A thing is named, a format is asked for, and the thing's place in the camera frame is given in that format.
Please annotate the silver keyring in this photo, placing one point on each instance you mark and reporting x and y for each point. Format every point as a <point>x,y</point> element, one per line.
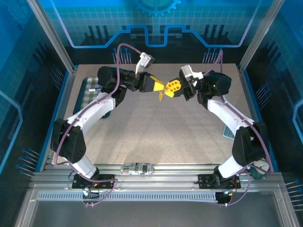
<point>164,91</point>

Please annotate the yellow key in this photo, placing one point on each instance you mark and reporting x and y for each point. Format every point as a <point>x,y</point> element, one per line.
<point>161,96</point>

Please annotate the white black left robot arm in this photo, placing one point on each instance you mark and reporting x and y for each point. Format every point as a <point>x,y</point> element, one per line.
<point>94,113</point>

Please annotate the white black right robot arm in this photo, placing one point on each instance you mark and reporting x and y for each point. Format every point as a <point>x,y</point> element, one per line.
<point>227,116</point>

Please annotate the white marker pen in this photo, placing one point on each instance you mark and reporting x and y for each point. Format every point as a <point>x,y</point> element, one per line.
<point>94,89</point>

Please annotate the green checkered cloth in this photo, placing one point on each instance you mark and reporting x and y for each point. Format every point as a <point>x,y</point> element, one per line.
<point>88,99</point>

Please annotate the checkered green tray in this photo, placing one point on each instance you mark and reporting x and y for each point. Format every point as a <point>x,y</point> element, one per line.
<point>78,106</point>

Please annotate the grey calculator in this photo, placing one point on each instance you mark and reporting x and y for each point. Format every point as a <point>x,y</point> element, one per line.
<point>228,133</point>

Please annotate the black white label sticker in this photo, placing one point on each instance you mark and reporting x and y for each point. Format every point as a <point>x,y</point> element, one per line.
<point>137,168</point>

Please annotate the dark green cloth bundle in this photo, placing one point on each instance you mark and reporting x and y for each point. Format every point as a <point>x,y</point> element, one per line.
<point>256,173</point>

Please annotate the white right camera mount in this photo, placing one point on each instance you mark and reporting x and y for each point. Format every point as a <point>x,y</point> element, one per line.
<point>197,75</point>

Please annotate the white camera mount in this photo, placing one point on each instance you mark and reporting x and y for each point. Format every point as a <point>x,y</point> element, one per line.
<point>197,75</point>
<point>140,67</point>

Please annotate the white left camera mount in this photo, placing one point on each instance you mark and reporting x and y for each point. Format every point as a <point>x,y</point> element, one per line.
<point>140,67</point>

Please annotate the blue-edged aluminium side rail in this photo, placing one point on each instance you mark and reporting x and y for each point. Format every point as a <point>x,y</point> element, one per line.
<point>255,106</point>
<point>59,106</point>

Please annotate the aluminium frame post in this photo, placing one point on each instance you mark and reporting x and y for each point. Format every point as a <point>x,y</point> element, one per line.
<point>260,35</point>
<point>52,35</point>

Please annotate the aluminium mounting rail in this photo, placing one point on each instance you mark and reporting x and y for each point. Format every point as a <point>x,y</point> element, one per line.
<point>177,170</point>

